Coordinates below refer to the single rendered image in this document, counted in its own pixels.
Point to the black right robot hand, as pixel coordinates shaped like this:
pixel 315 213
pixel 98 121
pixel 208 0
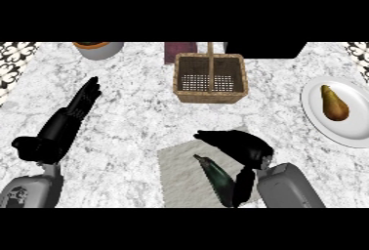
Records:
pixel 239 146

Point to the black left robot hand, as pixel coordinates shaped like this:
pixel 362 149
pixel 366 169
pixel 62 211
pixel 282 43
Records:
pixel 59 130

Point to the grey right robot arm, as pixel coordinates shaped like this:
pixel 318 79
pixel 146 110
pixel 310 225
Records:
pixel 287 187

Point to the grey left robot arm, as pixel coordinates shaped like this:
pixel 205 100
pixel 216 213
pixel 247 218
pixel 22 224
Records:
pixel 31 190

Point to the dark green eggplant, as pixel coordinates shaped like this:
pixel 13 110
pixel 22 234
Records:
pixel 217 177

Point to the pale grey placemat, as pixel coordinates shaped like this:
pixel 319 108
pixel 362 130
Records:
pixel 192 175

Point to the brown wicker basket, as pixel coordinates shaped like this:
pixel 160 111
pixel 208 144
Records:
pixel 211 78

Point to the brown pear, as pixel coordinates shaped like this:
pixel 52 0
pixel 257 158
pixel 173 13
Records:
pixel 334 104

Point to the white plate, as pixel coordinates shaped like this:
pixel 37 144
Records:
pixel 343 112

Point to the grey pot with orange rim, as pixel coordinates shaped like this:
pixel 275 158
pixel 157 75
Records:
pixel 98 50

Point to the black appliance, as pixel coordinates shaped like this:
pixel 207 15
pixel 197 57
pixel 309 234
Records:
pixel 264 50

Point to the dark purple box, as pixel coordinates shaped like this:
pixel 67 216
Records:
pixel 179 51

